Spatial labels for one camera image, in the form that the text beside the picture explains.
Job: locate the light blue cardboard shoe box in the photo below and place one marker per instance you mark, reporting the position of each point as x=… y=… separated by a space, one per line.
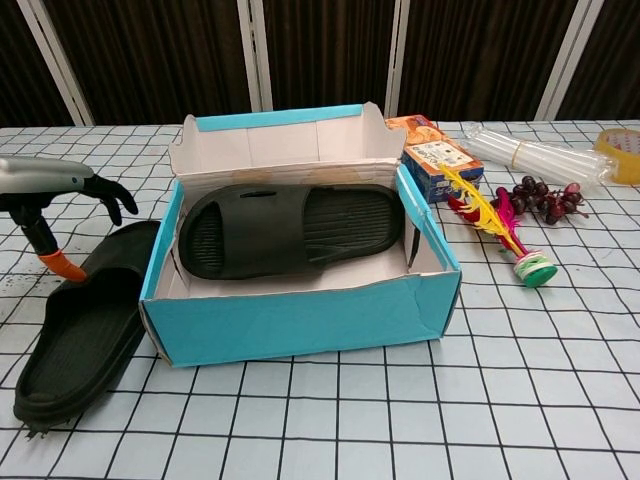
x=300 y=325

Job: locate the colourful feather shuttlecock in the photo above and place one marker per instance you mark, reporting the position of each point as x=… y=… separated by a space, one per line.
x=487 y=215

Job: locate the bundle of clear plastic tubes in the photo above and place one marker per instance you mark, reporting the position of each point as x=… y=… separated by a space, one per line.
x=530 y=152

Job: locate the dark red artificial grape bunch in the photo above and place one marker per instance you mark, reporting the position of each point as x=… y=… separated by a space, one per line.
x=530 y=197

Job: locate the yellow adhesive tape roll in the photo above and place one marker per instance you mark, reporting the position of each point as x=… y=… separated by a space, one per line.
x=612 y=150

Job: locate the orange blue snack box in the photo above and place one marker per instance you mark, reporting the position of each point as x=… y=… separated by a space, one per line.
x=440 y=155

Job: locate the white checkered tablecloth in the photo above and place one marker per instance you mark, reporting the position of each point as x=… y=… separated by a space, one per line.
x=350 y=425

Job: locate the black rubber slipper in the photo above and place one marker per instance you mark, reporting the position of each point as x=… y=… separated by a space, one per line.
x=75 y=340
x=280 y=230

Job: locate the white partition frame post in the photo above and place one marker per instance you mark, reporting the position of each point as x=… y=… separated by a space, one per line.
x=255 y=50
x=401 y=50
x=565 y=60
x=57 y=60

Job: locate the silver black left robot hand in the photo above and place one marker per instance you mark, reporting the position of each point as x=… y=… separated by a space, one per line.
x=35 y=175

